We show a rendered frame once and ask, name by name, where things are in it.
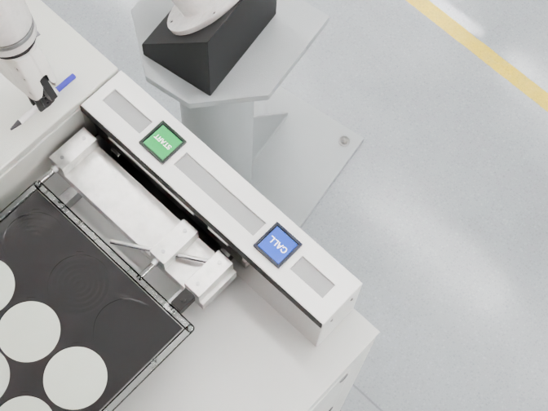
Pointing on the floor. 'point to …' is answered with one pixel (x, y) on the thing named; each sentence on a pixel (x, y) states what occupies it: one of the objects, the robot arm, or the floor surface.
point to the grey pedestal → (262, 111)
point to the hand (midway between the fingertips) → (40, 95)
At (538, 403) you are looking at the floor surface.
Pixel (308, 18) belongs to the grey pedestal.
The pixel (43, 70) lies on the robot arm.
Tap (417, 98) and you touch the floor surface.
